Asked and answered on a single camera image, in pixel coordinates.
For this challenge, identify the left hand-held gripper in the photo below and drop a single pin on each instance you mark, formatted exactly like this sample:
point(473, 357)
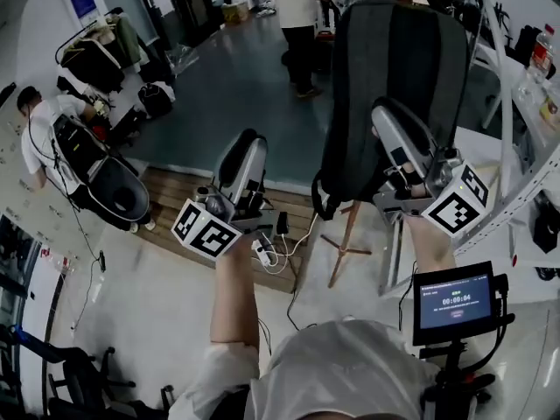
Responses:
point(205, 233)

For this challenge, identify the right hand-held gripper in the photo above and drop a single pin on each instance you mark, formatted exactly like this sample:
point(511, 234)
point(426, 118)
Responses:
point(455, 210)

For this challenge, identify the black backpack bag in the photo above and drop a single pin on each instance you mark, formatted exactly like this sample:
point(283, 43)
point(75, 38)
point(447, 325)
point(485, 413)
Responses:
point(394, 81)

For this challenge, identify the person's left forearm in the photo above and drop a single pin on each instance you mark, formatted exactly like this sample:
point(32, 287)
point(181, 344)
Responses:
point(234, 296)

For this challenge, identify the person's right forearm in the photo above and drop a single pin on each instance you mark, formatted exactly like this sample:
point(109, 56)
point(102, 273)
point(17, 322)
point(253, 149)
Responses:
point(431, 247)

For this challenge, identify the black duffel bag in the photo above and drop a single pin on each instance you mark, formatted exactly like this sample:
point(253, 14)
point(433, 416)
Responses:
point(155, 100)

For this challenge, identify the clear plastic bag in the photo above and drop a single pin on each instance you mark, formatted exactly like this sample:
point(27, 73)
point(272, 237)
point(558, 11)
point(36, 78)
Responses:
point(181, 59)

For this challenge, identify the white clothes rack with bags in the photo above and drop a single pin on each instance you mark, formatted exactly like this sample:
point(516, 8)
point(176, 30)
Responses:
point(96, 59)

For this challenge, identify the person's right hand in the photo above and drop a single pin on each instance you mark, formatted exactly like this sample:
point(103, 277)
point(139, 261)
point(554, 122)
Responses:
point(411, 167)

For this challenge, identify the wooden pallet platform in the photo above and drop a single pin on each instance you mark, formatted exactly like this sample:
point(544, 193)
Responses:
point(175, 199)

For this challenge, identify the white power strip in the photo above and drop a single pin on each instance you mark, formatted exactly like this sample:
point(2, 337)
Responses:
point(262, 252)

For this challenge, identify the black power adapter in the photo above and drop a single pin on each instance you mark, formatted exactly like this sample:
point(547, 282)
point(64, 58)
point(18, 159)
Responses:
point(282, 222)

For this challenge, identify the small black monitor screen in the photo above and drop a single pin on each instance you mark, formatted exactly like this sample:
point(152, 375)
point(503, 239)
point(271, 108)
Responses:
point(455, 301)

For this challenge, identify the black round chair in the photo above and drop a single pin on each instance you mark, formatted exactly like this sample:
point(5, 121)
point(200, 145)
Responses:
point(118, 191)

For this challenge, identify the clear bottle with red label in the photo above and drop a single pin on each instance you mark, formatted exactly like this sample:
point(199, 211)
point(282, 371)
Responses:
point(542, 53)

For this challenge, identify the person's white shirt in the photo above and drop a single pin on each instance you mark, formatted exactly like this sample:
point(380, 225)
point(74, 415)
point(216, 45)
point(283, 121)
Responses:
point(345, 366)

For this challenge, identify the black office chair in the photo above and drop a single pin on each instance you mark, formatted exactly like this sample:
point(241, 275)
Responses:
point(74, 379)

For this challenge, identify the yellow cardboard box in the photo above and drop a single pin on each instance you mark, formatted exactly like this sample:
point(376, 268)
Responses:
point(235, 12)

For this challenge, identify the white metal shelf frame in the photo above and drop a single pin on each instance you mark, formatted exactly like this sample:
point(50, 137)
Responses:
point(507, 138)

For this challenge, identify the black monitor mount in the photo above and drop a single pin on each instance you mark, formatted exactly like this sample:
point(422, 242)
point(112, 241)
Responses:
point(455, 383)

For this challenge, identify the blue wall poster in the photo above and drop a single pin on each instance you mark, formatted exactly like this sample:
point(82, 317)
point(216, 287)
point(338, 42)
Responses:
point(82, 0)

